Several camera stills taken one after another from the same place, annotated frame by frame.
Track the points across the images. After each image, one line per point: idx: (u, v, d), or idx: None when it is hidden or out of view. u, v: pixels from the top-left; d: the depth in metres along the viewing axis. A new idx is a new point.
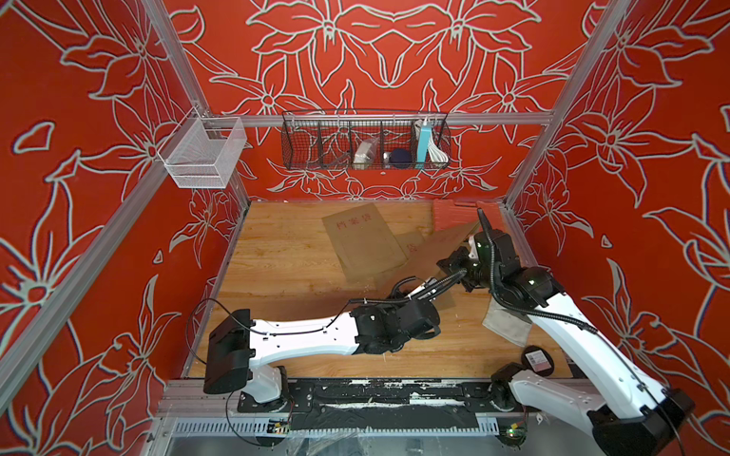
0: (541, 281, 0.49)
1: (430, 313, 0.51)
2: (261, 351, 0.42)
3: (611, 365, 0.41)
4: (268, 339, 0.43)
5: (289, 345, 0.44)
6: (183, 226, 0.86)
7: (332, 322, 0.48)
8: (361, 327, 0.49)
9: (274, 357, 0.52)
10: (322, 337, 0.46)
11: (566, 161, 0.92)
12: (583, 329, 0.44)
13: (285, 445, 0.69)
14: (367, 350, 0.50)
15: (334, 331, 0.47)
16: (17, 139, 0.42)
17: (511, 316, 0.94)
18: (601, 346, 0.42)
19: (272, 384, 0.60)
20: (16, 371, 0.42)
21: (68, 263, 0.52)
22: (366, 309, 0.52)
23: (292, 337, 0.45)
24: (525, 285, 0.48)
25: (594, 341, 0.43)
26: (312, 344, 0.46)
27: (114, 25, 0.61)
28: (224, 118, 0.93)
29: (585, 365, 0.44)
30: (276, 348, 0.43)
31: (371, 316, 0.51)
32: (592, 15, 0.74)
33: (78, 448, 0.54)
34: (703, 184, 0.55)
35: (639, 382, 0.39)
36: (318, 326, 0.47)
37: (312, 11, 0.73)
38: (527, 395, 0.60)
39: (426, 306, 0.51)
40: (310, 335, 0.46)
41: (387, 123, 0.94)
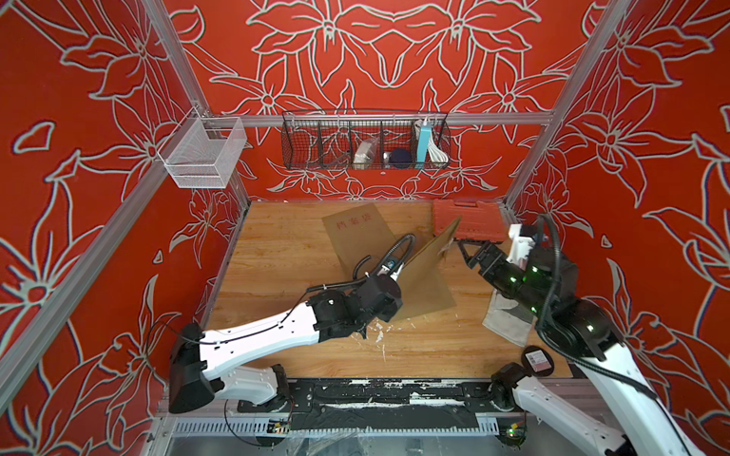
0: (599, 326, 0.42)
1: (388, 285, 0.51)
2: (214, 360, 0.41)
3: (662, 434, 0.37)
4: (220, 347, 0.42)
5: (245, 349, 0.43)
6: (183, 226, 0.86)
7: (287, 315, 0.47)
8: (320, 315, 0.48)
9: (232, 364, 0.44)
10: (279, 332, 0.45)
11: (566, 161, 0.92)
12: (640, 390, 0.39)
13: (285, 445, 0.69)
14: (331, 333, 0.49)
15: (291, 323, 0.47)
16: (17, 139, 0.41)
17: (512, 316, 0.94)
18: (656, 411, 0.38)
19: (259, 385, 0.59)
20: (15, 371, 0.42)
21: (68, 263, 0.52)
22: (323, 294, 0.51)
23: (245, 340, 0.44)
24: (581, 328, 0.42)
25: (650, 407, 0.38)
26: (270, 343, 0.45)
27: (114, 25, 0.61)
28: (224, 118, 0.93)
29: (629, 424, 0.40)
30: (231, 354, 0.42)
31: (330, 300, 0.51)
32: (592, 15, 0.74)
33: (78, 448, 0.54)
34: (703, 184, 0.55)
35: None
36: (273, 322, 0.46)
37: (312, 11, 0.73)
38: (531, 408, 0.60)
39: (386, 277, 0.52)
40: (266, 333, 0.45)
41: (387, 123, 0.94)
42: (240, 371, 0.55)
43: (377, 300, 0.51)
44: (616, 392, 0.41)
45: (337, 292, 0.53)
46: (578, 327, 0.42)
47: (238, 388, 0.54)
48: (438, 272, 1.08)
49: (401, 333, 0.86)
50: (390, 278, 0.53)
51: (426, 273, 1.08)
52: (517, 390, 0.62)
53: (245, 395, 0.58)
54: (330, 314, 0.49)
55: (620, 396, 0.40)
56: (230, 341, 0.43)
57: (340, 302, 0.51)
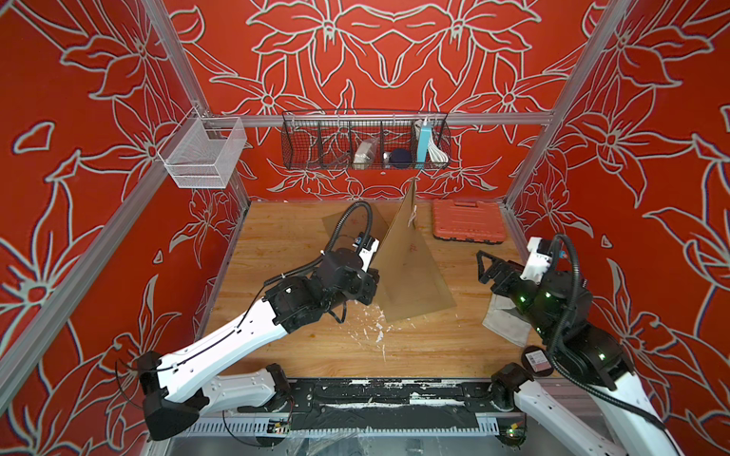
0: (609, 352, 0.42)
1: (346, 257, 0.48)
2: (175, 383, 0.39)
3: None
4: (180, 369, 0.40)
5: (205, 364, 0.41)
6: (183, 226, 0.86)
7: (243, 318, 0.44)
8: (278, 309, 0.45)
9: (198, 379, 0.42)
10: (237, 337, 0.43)
11: (566, 161, 0.92)
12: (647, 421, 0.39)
13: (285, 445, 0.69)
14: (295, 322, 0.46)
15: (249, 325, 0.44)
16: (17, 139, 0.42)
17: (512, 316, 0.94)
18: (662, 443, 0.39)
19: (248, 389, 0.57)
20: (15, 371, 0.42)
21: (68, 262, 0.52)
22: (278, 285, 0.48)
23: (203, 354, 0.41)
24: (591, 355, 0.42)
25: (657, 435, 0.39)
26: (231, 351, 0.43)
27: (114, 25, 0.61)
28: (224, 118, 0.93)
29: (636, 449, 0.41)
30: (191, 373, 0.40)
31: (286, 290, 0.47)
32: (592, 14, 0.74)
33: (78, 448, 0.54)
34: (703, 184, 0.55)
35: None
36: (230, 327, 0.44)
37: (312, 11, 0.73)
38: (533, 413, 0.60)
39: (346, 251, 0.49)
40: (224, 343, 0.42)
41: (387, 123, 0.94)
42: (228, 382, 0.54)
43: (339, 276, 0.48)
44: (626, 423, 0.41)
45: (297, 278, 0.49)
46: (588, 353, 0.42)
47: (225, 398, 0.53)
48: (438, 271, 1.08)
49: (401, 333, 0.86)
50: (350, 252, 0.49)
51: (426, 273, 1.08)
52: (520, 395, 0.62)
53: (240, 402, 0.58)
54: (291, 304, 0.45)
55: (629, 426, 0.41)
56: (189, 356, 0.41)
57: (300, 288, 0.48)
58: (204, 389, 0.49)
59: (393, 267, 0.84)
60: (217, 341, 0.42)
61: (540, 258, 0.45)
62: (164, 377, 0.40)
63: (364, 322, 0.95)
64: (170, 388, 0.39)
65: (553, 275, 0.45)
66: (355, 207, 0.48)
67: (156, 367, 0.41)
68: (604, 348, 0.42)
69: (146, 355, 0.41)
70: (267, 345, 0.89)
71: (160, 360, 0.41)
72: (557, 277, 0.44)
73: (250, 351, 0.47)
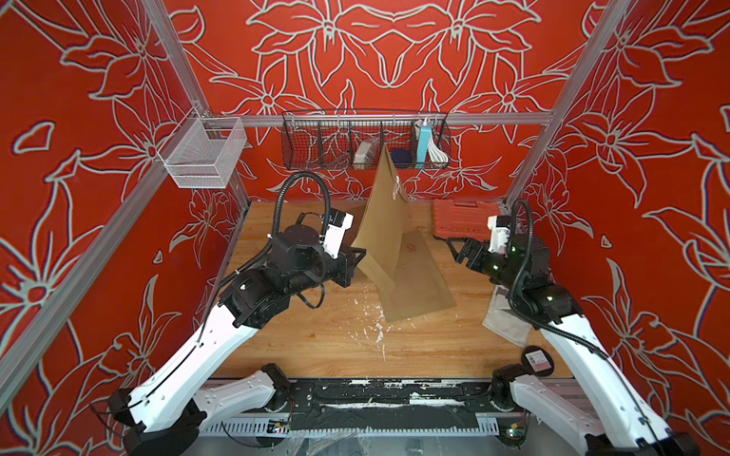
0: (560, 299, 0.49)
1: (296, 237, 0.42)
2: (149, 415, 0.37)
3: (615, 392, 0.40)
4: (151, 398, 0.38)
5: (177, 386, 0.39)
6: (183, 226, 0.86)
7: (201, 329, 0.41)
8: (240, 306, 0.41)
9: (176, 403, 0.40)
10: (201, 351, 0.40)
11: (566, 161, 0.92)
12: (592, 352, 0.44)
13: (285, 445, 0.69)
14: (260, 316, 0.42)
15: (209, 335, 0.40)
16: (16, 139, 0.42)
17: (512, 316, 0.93)
18: (610, 375, 0.42)
19: (245, 394, 0.57)
20: (15, 371, 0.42)
21: (68, 262, 0.52)
22: (231, 284, 0.43)
23: (171, 376, 0.39)
24: (543, 300, 0.49)
25: (605, 368, 0.42)
26: (201, 366, 0.40)
27: (114, 25, 0.61)
28: (223, 118, 0.93)
29: (589, 389, 0.43)
30: (163, 401, 0.38)
31: (240, 286, 0.43)
32: (592, 14, 0.74)
33: (78, 448, 0.54)
34: (702, 184, 0.55)
35: (641, 415, 0.39)
36: (190, 344, 0.40)
37: (312, 12, 0.73)
38: (528, 403, 0.59)
39: (297, 229, 0.44)
40: (190, 361, 0.39)
41: (387, 123, 0.94)
42: (222, 392, 0.54)
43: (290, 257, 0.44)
44: (574, 356, 0.45)
45: (252, 272, 0.45)
46: (539, 297, 0.49)
47: (223, 407, 0.52)
48: (438, 271, 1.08)
49: (401, 333, 0.86)
50: (301, 229, 0.44)
51: (426, 273, 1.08)
52: (514, 385, 0.62)
53: (240, 408, 0.58)
54: (251, 298, 0.41)
55: (578, 360, 0.45)
56: (159, 383, 0.39)
57: (259, 281, 0.43)
58: (200, 406, 0.48)
59: (386, 245, 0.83)
60: (179, 362, 0.39)
61: (500, 232, 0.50)
62: (138, 412, 0.37)
63: (364, 322, 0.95)
64: (147, 421, 0.37)
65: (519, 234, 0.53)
66: (294, 179, 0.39)
67: (127, 405, 0.38)
68: (556, 294, 0.50)
69: (114, 394, 0.39)
70: (267, 345, 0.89)
71: (128, 395, 0.39)
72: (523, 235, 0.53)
73: (221, 360, 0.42)
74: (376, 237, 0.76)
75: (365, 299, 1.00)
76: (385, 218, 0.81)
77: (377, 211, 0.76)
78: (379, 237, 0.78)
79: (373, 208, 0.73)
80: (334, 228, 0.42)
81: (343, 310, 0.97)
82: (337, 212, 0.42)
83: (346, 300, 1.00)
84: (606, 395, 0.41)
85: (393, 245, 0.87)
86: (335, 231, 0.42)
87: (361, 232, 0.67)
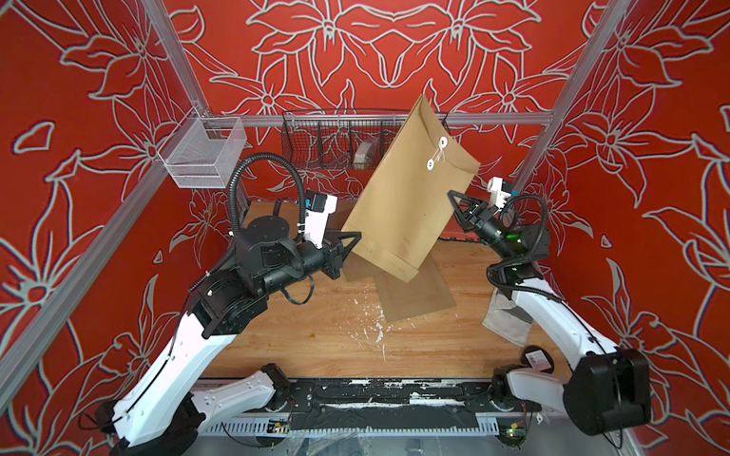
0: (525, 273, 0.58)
1: (260, 233, 0.36)
2: (132, 429, 0.36)
3: (568, 323, 0.47)
4: (131, 413, 0.36)
5: (154, 401, 0.37)
6: (183, 226, 0.86)
7: (173, 342, 0.38)
8: (210, 312, 0.37)
9: (158, 416, 0.38)
10: (173, 365, 0.37)
11: (566, 161, 0.92)
12: (548, 299, 0.51)
13: (285, 445, 0.69)
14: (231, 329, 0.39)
15: (181, 348, 0.37)
16: (16, 139, 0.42)
17: (512, 316, 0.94)
18: (566, 313, 0.49)
19: (241, 395, 0.56)
20: (15, 371, 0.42)
21: (68, 262, 0.52)
22: (199, 290, 0.39)
23: (148, 391, 0.37)
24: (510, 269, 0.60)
25: (561, 310, 0.49)
26: (175, 380, 0.37)
27: (114, 25, 0.61)
28: (223, 118, 0.93)
29: (550, 330, 0.50)
30: (143, 416, 0.36)
31: (208, 291, 0.38)
32: (592, 15, 0.74)
33: (78, 448, 0.54)
34: (703, 184, 0.55)
35: (590, 335, 0.44)
36: (163, 357, 0.37)
37: (312, 11, 0.73)
38: (523, 390, 0.60)
39: (264, 223, 0.37)
40: (162, 376, 0.37)
41: (388, 123, 0.94)
42: (221, 392, 0.54)
43: (254, 256, 0.37)
44: (533, 304, 0.53)
45: (222, 275, 0.40)
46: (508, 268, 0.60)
47: (222, 408, 0.52)
48: (438, 272, 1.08)
49: (401, 333, 0.86)
50: (270, 222, 0.37)
51: (426, 273, 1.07)
52: (510, 374, 0.63)
53: (239, 409, 0.57)
54: (222, 302, 0.37)
55: (539, 308, 0.52)
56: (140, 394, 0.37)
57: (230, 285, 0.39)
58: (199, 408, 0.48)
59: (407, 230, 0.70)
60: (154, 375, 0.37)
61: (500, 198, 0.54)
62: (123, 427, 0.36)
63: (364, 322, 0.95)
64: (130, 436, 0.36)
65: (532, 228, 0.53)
66: (245, 165, 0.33)
67: (113, 418, 0.37)
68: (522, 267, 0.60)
69: (99, 408, 0.38)
70: (267, 345, 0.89)
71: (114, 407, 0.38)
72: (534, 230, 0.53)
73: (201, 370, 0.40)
74: (391, 215, 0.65)
75: (365, 298, 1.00)
76: (403, 191, 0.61)
77: (397, 185, 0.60)
78: (395, 218, 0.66)
79: (392, 179, 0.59)
80: (315, 214, 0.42)
81: (343, 310, 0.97)
82: (316, 197, 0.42)
83: (346, 299, 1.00)
84: (560, 326, 0.47)
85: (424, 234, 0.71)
86: (317, 217, 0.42)
87: (354, 215, 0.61)
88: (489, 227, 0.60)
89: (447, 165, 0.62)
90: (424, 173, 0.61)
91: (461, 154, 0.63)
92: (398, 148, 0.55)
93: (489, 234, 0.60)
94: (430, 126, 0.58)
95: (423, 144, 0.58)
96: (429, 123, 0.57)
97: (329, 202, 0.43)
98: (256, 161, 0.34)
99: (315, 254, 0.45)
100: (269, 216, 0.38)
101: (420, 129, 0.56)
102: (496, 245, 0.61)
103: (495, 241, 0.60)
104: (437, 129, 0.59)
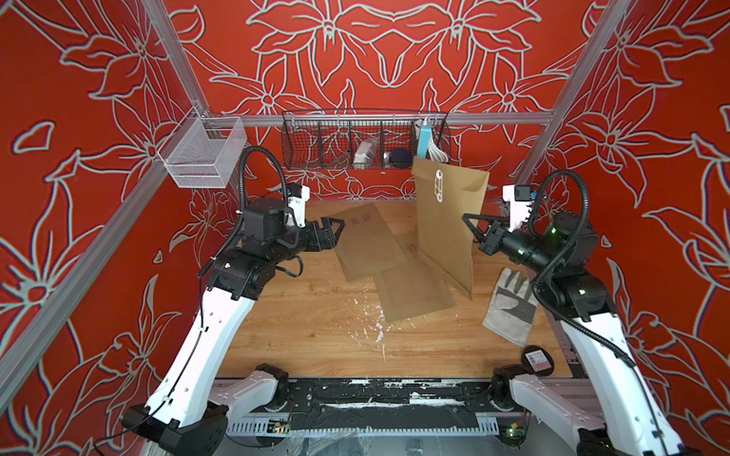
0: (592, 291, 0.43)
1: (264, 205, 0.45)
2: (178, 411, 0.36)
3: (633, 401, 0.37)
4: (173, 396, 0.37)
5: (198, 371, 0.38)
6: (183, 226, 0.86)
7: (201, 314, 0.41)
8: (231, 281, 0.42)
9: (201, 391, 0.40)
10: (207, 335, 0.40)
11: (566, 161, 0.92)
12: (618, 357, 0.39)
13: (285, 445, 0.69)
14: (255, 287, 0.45)
15: (212, 317, 0.41)
16: (16, 139, 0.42)
17: (511, 316, 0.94)
18: (632, 384, 0.38)
19: (252, 387, 0.58)
20: (16, 370, 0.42)
21: (68, 262, 0.52)
22: (215, 267, 0.44)
23: (188, 369, 0.38)
24: (571, 292, 0.43)
25: (627, 377, 0.38)
26: (214, 349, 0.40)
27: (114, 25, 0.61)
28: (224, 118, 0.93)
29: (604, 389, 0.41)
30: (187, 392, 0.37)
31: (226, 264, 0.43)
32: (592, 14, 0.74)
33: (78, 448, 0.54)
34: (703, 184, 0.55)
35: (656, 428, 0.36)
36: (194, 332, 0.40)
37: (312, 11, 0.73)
38: (526, 400, 0.59)
39: (263, 200, 0.46)
40: (200, 348, 0.39)
41: (387, 123, 0.94)
42: (232, 389, 0.54)
43: (264, 224, 0.46)
44: (594, 356, 0.41)
45: (230, 253, 0.45)
46: (569, 289, 0.43)
47: (240, 400, 0.52)
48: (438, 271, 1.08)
49: (401, 333, 0.86)
50: (267, 200, 0.46)
51: (426, 273, 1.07)
52: (513, 383, 0.63)
53: (253, 403, 0.58)
54: (243, 270, 0.43)
55: (598, 361, 0.41)
56: (176, 379, 0.38)
57: (240, 256, 0.44)
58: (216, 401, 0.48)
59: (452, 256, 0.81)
60: (186, 359, 0.39)
61: (520, 205, 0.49)
62: (164, 415, 0.36)
63: (364, 322, 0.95)
64: (180, 415, 0.36)
65: (566, 215, 0.44)
66: (248, 152, 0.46)
67: (149, 414, 0.37)
68: (587, 286, 0.44)
69: (128, 410, 0.37)
70: (267, 345, 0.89)
71: (146, 406, 0.37)
72: (569, 218, 0.44)
73: (229, 336, 0.43)
74: (434, 239, 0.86)
75: (365, 298, 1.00)
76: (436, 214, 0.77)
77: (434, 215, 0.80)
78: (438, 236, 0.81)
79: (428, 209, 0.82)
80: (295, 199, 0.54)
81: (343, 310, 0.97)
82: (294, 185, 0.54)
83: (346, 299, 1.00)
84: (622, 400, 0.38)
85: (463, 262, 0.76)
86: (297, 202, 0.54)
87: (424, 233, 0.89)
88: (509, 241, 0.52)
89: (453, 190, 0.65)
90: (441, 203, 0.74)
91: (461, 176, 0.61)
92: (420, 192, 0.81)
93: (515, 250, 0.52)
94: (421, 170, 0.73)
95: (429, 182, 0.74)
96: (421, 167, 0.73)
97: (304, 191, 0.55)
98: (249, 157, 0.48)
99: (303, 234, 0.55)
100: (260, 197, 0.47)
101: (419, 172, 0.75)
102: (531, 261, 0.51)
103: (528, 256, 0.50)
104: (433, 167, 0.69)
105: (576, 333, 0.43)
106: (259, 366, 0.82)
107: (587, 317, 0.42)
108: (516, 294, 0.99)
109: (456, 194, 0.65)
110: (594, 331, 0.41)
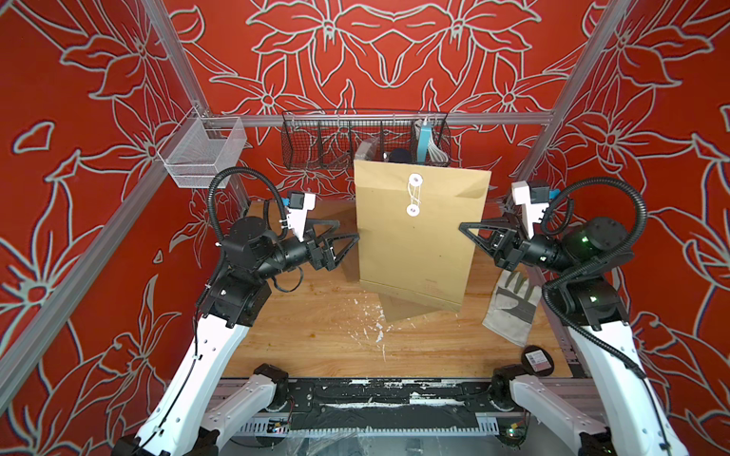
0: (604, 298, 0.41)
1: (244, 234, 0.42)
2: (168, 443, 0.36)
3: (642, 412, 0.37)
4: (164, 427, 0.37)
5: (190, 401, 0.39)
6: (183, 226, 0.86)
7: (195, 342, 0.42)
8: (227, 309, 0.43)
9: (192, 420, 0.39)
10: (201, 364, 0.40)
11: (566, 161, 0.92)
12: (627, 368, 0.38)
13: (285, 445, 0.69)
14: (250, 313, 0.45)
15: (205, 346, 0.41)
16: (16, 139, 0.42)
17: (511, 316, 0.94)
18: (641, 394, 0.37)
19: (242, 401, 0.56)
20: (16, 370, 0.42)
21: (68, 262, 0.52)
22: (210, 294, 0.44)
23: (180, 397, 0.38)
24: (583, 298, 0.41)
25: (636, 388, 0.37)
26: (206, 376, 0.40)
27: (114, 25, 0.61)
28: (223, 118, 0.93)
29: (611, 399, 0.40)
30: (179, 422, 0.37)
31: (221, 291, 0.44)
32: (592, 14, 0.74)
33: (78, 447, 0.54)
34: (703, 184, 0.55)
35: (664, 441, 0.35)
36: (188, 360, 0.40)
37: (312, 11, 0.73)
38: (526, 402, 0.59)
39: (241, 225, 0.43)
40: (195, 375, 0.40)
41: (387, 123, 0.94)
42: (221, 407, 0.52)
43: (246, 256, 0.43)
44: (604, 367, 0.40)
45: (224, 277, 0.46)
46: (581, 296, 0.41)
47: (232, 420, 0.51)
48: None
49: (401, 333, 0.86)
50: (247, 223, 0.44)
51: None
52: (513, 383, 0.63)
53: (247, 413, 0.57)
54: (240, 296, 0.44)
55: (606, 369, 0.40)
56: (167, 408, 0.38)
57: (236, 282, 0.46)
58: (207, 425, 0.47)
59: (430, 273, 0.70)
60: (181, 386, 0.39)
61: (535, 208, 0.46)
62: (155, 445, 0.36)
63: (364, 322, 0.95)
64: (170, 446, 0.36)
65: (604, 223, 0.38)
66: (217, 180, 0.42)
67: (139, 445, 0.36)
68: (600, 294, 0.42)
69: (119, 441, 0.37)
70: (267, 345, 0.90)
71: (136, 436, 0.37)
72: (607, 226, 0.38)
73: (223, 362, 0.43)
74: (391, 266, 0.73)
75: (365, 298, 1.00)
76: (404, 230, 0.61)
77: (395, 232, 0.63)
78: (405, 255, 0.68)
79: (380, 229, 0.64)
80: (296, 210, 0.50)
81: (343, 310, 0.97)
82: (297, 196, 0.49)
83: (346, 299, 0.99)
84: (630, 412, 0.37)
85: (451, 270, 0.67)
86: (298, 213, 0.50)
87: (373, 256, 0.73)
88: (534, 248, 0.44)
89: (438, 196, 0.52)
90: (413, 215, 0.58)
91: (451, 178, 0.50)
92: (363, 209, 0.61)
93: (538, 255, 0.45)
94: (376, 177, 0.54)
95: (391, 193, 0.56)
96: (374, 172, 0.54)
97: (307, 200, 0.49)
98: (227, 177, 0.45)
99: (297, 247, 0.50)
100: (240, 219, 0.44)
101: (375, 179, 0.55)
102: (552, 262, 0.45)
103: (549, 260, 0.45)
104: (405, 171, 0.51)
105: (585, 341, 0.42)
106: (259, 366, 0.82)
107: (598, 326, 0.40)
108: (517, 294, 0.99)
109: (446, 199, 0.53)
110: (605, 340, 0.39)
